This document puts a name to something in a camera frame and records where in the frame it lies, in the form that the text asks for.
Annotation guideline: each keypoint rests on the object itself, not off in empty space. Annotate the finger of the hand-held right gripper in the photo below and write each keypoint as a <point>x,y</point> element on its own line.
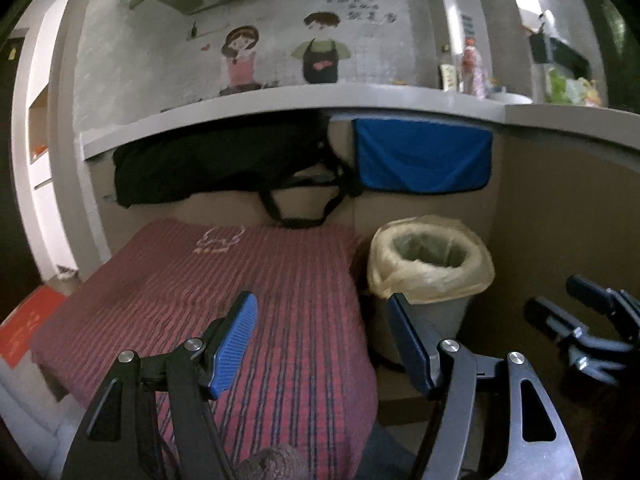
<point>587,290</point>
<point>547,315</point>

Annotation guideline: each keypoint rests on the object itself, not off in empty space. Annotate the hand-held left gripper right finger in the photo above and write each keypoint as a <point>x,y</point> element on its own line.
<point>410,345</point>

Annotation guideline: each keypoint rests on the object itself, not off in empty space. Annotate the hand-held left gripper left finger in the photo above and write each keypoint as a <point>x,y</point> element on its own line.
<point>235,345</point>

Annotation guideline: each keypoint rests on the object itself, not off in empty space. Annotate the red plaid cloth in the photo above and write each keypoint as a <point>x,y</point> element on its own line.
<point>290,310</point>

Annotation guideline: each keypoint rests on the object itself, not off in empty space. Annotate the brown cabinet front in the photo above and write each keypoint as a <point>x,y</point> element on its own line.
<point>550,210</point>

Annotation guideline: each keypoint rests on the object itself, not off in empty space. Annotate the person's leg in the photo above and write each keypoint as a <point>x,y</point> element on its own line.
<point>385,455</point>

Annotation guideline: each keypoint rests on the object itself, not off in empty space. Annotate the brown knitted cloth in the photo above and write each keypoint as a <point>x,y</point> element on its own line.
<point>272,465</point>

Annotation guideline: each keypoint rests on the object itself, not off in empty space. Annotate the blue towel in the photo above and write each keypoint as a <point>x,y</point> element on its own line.
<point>425,157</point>

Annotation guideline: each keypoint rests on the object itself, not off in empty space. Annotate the yellow plastic bag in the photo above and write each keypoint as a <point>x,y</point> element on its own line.
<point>591,94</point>

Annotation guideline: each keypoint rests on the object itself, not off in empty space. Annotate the green plastic bag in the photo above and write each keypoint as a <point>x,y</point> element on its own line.
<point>562,89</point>

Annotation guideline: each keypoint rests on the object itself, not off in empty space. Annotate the white bowl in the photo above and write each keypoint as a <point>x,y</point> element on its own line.
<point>510,99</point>

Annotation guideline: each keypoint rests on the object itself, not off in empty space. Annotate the red floor mat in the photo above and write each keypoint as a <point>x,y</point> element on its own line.
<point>27,325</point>

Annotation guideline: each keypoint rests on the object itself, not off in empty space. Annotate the white cabinet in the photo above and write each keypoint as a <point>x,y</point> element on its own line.
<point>45,210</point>

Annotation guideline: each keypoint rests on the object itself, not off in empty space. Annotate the black hanging rack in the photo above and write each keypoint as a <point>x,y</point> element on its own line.
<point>560,52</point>

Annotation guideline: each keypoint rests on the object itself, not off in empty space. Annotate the clear bottle red label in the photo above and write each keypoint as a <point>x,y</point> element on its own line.
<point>471,67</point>

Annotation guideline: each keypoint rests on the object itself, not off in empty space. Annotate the grey countertop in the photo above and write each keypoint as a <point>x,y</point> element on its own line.
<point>300,100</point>

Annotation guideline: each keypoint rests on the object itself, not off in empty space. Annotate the small beige box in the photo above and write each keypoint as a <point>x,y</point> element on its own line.
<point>448,77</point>

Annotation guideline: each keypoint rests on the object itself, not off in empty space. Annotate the black door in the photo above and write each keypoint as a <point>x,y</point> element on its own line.
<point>15,185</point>

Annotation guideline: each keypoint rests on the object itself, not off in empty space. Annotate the cartoon wall sticker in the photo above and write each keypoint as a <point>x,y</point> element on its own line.
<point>325,55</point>

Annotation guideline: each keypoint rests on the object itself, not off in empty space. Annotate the white wall appliance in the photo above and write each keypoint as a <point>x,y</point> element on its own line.
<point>452,10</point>

